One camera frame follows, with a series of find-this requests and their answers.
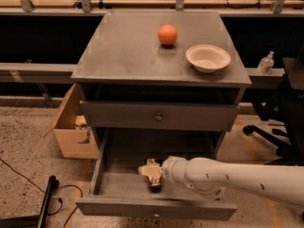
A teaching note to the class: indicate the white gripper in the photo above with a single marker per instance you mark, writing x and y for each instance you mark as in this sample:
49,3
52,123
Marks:
170,170

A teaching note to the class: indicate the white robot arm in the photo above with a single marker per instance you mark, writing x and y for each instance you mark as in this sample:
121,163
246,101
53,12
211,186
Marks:
207,177

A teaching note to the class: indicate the open grey middle drawer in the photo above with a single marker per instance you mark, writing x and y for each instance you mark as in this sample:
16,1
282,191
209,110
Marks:
117,189

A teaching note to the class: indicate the closed grey top drawer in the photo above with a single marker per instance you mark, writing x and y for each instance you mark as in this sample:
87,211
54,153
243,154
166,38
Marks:
198,117

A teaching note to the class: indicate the grey wooden drawer cabinet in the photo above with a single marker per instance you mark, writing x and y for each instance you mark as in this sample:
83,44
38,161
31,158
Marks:
125,62

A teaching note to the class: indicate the open cardboard box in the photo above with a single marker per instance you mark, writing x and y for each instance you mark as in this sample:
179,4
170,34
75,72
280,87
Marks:
74,136

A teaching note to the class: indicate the white paper bowl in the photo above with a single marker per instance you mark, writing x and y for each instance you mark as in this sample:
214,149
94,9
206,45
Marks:
208,58

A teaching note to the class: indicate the black metal floor stand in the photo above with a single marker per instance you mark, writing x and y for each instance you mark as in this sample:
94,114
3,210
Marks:
36,221

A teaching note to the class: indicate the orange ball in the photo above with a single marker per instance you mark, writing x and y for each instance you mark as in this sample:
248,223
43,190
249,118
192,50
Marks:
167,35

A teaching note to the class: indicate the clear sanitizer pump bottle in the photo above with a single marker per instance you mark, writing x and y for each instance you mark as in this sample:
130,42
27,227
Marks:
266,63

